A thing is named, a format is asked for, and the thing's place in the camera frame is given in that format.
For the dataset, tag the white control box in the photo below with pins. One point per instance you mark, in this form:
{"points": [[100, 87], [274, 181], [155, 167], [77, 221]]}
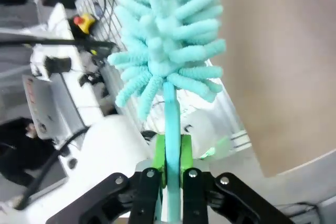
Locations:
{"points": [[50, 103]]}

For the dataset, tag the yellow red emergency stop button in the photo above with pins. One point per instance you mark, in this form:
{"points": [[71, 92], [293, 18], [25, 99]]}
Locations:
{"points": [[85, 24]]}

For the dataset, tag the black metal bar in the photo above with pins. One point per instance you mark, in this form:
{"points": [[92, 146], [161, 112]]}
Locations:
{"points": [[65, 42]]}

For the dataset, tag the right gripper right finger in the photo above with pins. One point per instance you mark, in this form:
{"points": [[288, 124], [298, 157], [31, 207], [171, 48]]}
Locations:
{"points": [[236, 203]]}

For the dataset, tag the teal microfiber duster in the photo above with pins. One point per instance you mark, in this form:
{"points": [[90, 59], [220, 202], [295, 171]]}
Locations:
{"points": [[162, 37]]}

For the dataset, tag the person in black clothes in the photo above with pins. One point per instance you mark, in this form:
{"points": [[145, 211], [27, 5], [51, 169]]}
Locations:
{"points": [[15, 155]]}

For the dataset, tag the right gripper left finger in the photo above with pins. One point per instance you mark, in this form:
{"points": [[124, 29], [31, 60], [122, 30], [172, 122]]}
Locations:
{"points": [[105, 203]]}

